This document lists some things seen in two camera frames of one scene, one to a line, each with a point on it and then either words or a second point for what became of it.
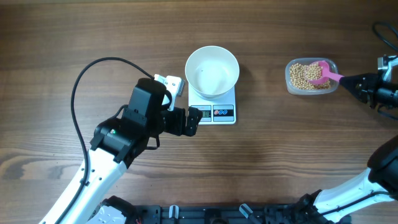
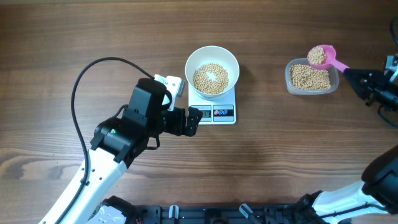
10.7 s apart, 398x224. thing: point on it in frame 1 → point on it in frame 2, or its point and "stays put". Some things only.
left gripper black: [178, 128] stays put
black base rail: [222, 214] stays put
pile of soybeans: [300, 75] stays put
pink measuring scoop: [326, 74] → [331, 60]
